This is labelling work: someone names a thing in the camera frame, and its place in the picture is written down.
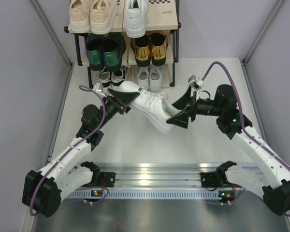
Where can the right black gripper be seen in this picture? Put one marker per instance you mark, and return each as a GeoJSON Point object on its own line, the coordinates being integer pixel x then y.
{"type": "Point", "coordinates": [189, 106]}

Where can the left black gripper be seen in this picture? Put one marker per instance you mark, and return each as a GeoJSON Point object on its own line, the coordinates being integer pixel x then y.
{"type": "Point", "coordinates": [122, 100]}

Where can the black white sneaker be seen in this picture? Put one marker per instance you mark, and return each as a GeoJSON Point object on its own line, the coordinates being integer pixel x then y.
{"type": "Point", "coordinates": [119, 77]}
{"type": "Point", "coordinates": [104, 77]}

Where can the white chunky sneaker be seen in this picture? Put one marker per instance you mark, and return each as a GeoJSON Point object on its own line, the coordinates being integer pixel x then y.
{"type": "Point", "coordinates": [154, 106]}
{"type": "Point", "coordinates": [135, 17]}

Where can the green pointed shoe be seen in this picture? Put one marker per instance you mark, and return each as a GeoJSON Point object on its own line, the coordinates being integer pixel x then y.
{"type": "Point", "coordinates": [113, 48]}
{"type": "Point", "coordinates": [94, 51]}

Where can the gold loafer one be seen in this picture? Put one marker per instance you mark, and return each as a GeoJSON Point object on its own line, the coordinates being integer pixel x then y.
{"type": "Point", "coordinates": [159, 45]}
{"type": "Point", "coordinates": [141, 49]}

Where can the beige sneaker one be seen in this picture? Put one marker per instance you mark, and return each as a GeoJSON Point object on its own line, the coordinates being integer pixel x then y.
{"type": "Point", "coordinates": [79, 15]}
{"type": "Point", "coordinates": [102, 14]}

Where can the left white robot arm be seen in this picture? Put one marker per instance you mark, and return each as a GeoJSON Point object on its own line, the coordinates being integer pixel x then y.
{"type": "Point", "coordinates": [45, 189]}

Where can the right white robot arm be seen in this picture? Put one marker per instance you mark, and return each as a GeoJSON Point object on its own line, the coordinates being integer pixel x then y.
{"type": "Point", "coordinates": [274, 187]}

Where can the beige black-framed shoe shelf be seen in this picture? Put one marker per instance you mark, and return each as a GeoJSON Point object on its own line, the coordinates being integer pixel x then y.
{"type": "Point", "coordinates": [161, 15]}

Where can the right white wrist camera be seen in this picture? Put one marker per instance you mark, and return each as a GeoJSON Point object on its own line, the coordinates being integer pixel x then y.
{"type": "Point", "coordinates": [196, 83]}

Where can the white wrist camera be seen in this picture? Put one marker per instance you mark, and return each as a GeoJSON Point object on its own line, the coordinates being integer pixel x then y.
{"type": "Point", "coordinates": [100, 89]}
{"type": "Point", "coordinates": [196, 83]}

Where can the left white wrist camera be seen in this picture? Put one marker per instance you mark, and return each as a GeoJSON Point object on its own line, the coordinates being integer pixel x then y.
{"type": "Point", "coordinates": [100, 89]}

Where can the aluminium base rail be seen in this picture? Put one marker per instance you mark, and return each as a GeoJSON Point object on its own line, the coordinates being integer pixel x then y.
{"type": "Point", "coordinates": [141, 175]}

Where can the perforated grey cable duct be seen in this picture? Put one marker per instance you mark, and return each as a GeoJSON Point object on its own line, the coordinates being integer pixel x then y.
{"type": "Point", "coordinates": [152, 194]}

